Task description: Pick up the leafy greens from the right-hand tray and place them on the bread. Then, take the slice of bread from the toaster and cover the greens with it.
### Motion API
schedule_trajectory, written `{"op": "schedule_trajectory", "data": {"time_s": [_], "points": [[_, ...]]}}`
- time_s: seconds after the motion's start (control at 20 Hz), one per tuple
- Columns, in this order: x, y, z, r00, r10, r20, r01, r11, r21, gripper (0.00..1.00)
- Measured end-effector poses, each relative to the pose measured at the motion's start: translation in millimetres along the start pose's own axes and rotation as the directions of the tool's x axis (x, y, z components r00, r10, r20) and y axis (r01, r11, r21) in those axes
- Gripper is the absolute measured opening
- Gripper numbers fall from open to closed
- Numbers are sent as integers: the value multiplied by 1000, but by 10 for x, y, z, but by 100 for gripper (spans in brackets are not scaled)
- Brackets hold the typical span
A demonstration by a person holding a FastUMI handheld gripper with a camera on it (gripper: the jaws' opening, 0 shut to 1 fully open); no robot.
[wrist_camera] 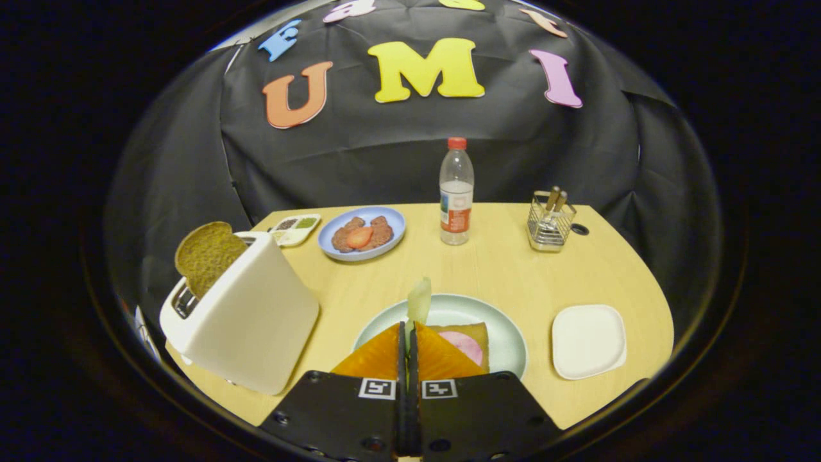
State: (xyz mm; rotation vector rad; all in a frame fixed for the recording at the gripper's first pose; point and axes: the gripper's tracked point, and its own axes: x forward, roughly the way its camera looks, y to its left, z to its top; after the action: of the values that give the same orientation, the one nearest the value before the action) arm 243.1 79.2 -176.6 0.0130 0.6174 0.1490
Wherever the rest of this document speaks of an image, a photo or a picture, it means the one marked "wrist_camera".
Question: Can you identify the metal wire cutlery holder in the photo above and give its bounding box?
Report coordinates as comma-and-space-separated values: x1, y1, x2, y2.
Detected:
527, 191, 577, 252

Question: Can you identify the green lettuce leaf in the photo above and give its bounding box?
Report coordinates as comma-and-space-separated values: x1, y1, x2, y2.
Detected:
404, 277, 432, 350

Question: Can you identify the brown toast slice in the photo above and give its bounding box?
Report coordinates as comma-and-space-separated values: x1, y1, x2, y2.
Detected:
174, 221, 250, 300

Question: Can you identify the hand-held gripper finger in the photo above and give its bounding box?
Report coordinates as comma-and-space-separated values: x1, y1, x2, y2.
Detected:
258, 322, 409, 462
409, 321, 565, 462

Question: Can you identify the clear water bottle red cap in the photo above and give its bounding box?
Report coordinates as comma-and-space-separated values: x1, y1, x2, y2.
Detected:
439, 137, 475, 246

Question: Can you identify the white toaster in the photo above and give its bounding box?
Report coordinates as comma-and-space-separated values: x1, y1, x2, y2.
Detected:
159, 231, 320, 396

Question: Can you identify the pale green round plate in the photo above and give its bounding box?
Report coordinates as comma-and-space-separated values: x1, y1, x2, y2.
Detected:
353, 293, 529, 381

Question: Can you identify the brown meat patty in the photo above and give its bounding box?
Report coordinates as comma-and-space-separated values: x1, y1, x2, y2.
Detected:
362, 216, 394, 250
332, 217, 365, 253

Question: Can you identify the blue round plate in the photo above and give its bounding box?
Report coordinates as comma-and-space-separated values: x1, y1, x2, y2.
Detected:
317, 206, 407, 262

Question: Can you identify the square bread slice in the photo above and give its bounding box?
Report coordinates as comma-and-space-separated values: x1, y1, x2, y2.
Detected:
428, 321, 491, 373

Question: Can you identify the white square plate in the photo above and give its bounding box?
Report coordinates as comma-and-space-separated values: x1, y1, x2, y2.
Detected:
551, 304, 628, 381

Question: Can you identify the white divided seasoning dish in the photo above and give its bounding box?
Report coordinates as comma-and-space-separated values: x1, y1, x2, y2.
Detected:
268, 214, 322, 248

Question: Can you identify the black backdrop cloth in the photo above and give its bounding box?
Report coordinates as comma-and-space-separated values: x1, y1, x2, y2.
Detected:
103, 0, 725, 334

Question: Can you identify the pink ham slice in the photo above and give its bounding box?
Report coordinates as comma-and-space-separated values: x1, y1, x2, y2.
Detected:
455, 330, 484, 368

